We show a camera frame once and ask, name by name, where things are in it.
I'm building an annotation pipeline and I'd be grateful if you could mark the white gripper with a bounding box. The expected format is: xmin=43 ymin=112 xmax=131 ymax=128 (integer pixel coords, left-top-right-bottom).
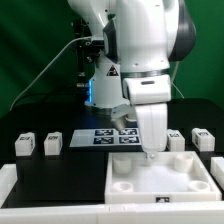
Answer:
xmin=111 ymin=103 xmax=167 ymax=160

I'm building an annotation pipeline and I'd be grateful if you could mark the white square table top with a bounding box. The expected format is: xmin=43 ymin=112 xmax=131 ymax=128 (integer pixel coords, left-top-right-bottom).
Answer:
xmin=104 ymin=151 xmax=222 ymax=204

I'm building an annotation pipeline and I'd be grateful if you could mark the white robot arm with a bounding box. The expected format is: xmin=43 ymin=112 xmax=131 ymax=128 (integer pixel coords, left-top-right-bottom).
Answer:
xmin=67 ymin=0 xmax=196 ymax=156

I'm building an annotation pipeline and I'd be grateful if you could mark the white sheet with markers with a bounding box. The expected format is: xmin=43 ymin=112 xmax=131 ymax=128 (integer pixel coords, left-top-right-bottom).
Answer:
xmin=70 ymin=128 xmax=141 ymax=147

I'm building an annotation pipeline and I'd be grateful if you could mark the white right fence block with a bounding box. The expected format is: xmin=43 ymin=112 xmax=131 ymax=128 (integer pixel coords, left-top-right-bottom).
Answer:
xmin=210 ymin=157 xmax=224 ymax=191

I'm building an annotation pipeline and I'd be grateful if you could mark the white fence block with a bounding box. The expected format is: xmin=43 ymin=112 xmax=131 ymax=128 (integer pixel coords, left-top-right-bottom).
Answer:
xmin=0 ymin=164 xmax=17 ymax=208
xmin=210 ymin=157 xmax=224 ymax=191

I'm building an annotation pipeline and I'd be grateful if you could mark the black stand behind robot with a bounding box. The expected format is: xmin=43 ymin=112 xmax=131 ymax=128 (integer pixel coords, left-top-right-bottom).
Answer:
xmin=72 ymin=18 xmax=100 ymax=101

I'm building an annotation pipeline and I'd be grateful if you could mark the white left fence block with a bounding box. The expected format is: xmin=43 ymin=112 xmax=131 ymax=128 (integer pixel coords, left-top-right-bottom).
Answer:
xmin=0 ymin=164 xmax=17 ymax=208

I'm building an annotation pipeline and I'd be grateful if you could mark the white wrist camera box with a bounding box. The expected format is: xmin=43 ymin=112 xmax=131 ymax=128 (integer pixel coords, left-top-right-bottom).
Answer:
xmin=123 ymin=75 xmax=171 ymax=105

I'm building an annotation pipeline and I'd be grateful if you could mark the white cable right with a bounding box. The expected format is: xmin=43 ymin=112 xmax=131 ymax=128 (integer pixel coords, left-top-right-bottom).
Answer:
xmin=170 ymin=61 xmax=185 ymax=100

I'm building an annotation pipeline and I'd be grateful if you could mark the white cable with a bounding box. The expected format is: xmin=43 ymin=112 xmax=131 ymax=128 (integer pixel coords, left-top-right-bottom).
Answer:
xmin=170 ymin=61 xmax=185 ymax=100
xmin=9 ymin=36 xmax=93 ymax=112

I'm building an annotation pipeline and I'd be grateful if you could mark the black camera on base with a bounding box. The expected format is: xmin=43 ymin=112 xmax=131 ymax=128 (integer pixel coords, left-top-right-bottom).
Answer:
xmin=91 ymin=37 xmax=104 ymax=48

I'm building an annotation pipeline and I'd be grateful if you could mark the white front rail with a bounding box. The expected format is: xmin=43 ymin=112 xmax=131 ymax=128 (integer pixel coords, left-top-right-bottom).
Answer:
xmin=0 ymin=202 xmax=224 ymax=224

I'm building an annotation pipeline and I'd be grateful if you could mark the white cable left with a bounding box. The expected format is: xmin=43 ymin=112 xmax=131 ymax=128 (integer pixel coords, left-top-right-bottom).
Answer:
xmin=9 ymin=36 xmax=93 ymax=112

